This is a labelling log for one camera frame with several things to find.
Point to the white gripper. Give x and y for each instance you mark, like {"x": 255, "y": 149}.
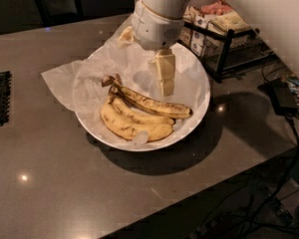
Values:
{"x": 154, "y": 29}

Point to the spotted banana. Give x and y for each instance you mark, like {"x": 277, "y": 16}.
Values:
{"x": 129, "y": 130}
{"x": 129, "y": 114}
{"x": 151, "y": 106}

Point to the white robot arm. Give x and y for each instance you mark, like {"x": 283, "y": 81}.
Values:
{"x": 276, "y": 22}

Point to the white bowl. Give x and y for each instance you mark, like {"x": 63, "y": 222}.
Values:
{"x": 196, "y": 83}

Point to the white paper liner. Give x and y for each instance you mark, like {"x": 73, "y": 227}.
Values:
{"x": 89, "y": 80}

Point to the dark water dispenser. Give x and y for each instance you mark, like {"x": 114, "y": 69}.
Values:
{"x": 58, "y": 12}

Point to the black power adapter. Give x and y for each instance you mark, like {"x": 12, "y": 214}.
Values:
{"x": 280, "y": 97}

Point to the black grid mat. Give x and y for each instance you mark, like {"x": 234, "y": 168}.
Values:
{"x": 5, "y": 92}

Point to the black wire snack rack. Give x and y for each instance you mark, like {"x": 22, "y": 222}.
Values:
{"x": 222, "y": 41}

